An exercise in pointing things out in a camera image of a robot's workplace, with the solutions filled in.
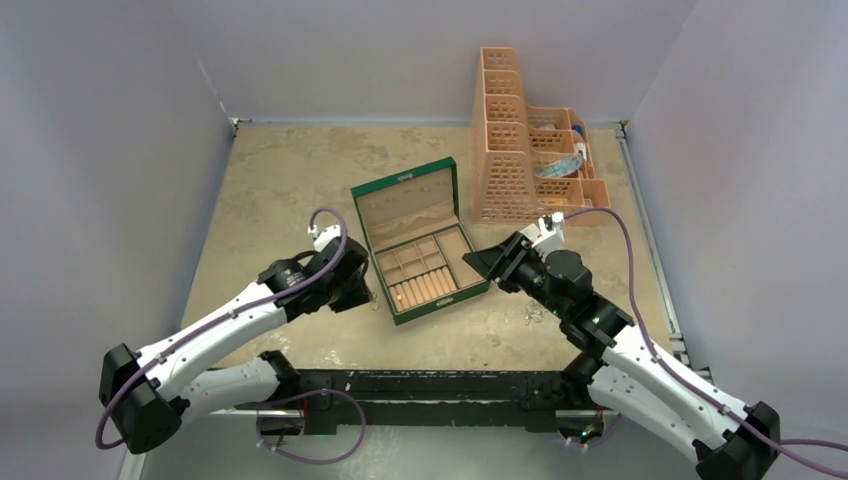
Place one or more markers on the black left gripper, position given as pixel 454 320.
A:
pixel 359 294

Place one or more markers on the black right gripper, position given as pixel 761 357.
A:
pixel 515 250

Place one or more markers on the green jewelry box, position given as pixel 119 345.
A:
pixel 410 221

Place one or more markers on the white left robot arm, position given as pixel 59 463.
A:
pixel 149 393

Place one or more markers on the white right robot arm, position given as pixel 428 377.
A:
pixel 621 368

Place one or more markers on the orange plastic organizer rack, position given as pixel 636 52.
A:
pixel 511 138

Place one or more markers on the clear tape roll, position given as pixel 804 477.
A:
pixel 562 167

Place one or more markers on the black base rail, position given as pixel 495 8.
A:
pixel 544 401

